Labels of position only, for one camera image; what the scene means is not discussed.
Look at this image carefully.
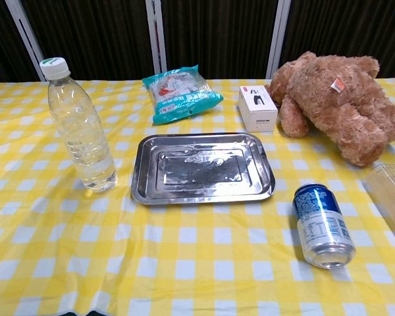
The clear plastic bottle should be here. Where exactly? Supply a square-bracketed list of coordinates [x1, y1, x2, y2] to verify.
[39, 57, 119, 194]

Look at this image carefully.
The rectangular metal tray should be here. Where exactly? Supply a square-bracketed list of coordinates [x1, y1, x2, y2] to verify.
[130, 132, 277, 205]

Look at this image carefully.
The teal snack bag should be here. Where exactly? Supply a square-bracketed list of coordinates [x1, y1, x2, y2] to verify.
[142, 64, 224, 126]

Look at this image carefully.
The small white cardboard box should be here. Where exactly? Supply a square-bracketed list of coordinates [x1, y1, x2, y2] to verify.
[238, 85, 279, 133]

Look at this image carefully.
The yellow white checkered tablecloth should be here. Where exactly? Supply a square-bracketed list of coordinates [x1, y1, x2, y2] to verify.
[0, 78, 395, 316]

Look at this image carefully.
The blue and silver drink can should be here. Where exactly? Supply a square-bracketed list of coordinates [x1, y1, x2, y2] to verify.
[292, 183, 357, 270]

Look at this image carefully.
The brown teddy bear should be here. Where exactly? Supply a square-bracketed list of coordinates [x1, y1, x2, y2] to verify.
[265, 51, 395, 169]

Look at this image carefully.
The white partition frame post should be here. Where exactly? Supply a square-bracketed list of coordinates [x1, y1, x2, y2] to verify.
[265, 0, 292, 80]
[5, 0, 47, 64]
[144, 0, 168, 76]

